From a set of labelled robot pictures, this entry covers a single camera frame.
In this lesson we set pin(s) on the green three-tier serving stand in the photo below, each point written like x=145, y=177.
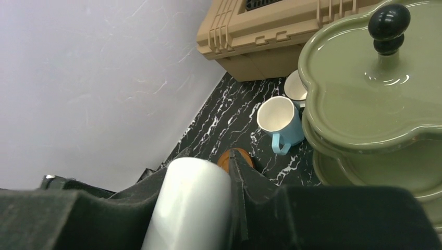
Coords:
x=373, y=108

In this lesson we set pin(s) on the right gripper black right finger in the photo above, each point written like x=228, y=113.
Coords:
x=266, y=216

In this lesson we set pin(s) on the blue mug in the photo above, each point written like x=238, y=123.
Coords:
x=280, y=119

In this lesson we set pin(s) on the white plastic tongs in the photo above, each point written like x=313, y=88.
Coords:
x=193, y=209

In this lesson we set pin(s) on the stacked brown wooden coasters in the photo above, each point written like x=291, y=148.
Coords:
x=245, y=157

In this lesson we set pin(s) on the tan plastic toolbox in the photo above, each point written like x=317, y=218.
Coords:
x=256, y=40

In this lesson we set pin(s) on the white cup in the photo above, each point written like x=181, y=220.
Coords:
x=295, y=90

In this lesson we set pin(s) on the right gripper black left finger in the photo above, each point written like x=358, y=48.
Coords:
x=67, y=218

